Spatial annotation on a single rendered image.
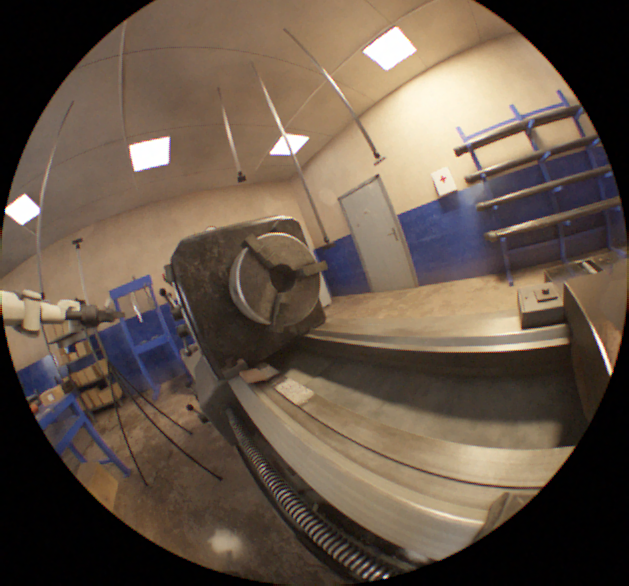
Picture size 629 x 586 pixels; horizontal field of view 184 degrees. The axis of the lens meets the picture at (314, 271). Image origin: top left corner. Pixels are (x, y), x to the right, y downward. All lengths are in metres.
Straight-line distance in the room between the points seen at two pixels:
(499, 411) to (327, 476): 0.34
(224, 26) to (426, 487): 2.65
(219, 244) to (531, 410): 0.94
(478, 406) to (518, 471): 0.24
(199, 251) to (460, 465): 0.78
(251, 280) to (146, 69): 2.40
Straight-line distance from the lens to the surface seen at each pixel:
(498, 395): 0.50
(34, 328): 0.82
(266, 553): 1.28
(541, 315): 0.49
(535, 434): 0.46
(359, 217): 3.94
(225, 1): 2.33
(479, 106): 3.55
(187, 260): 0.68
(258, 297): 0.48
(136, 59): 2.49
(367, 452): 0.33
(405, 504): 0.26
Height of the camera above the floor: 1.11
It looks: 3 degrees down
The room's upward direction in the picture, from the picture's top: 20 degrees counter-clockwise
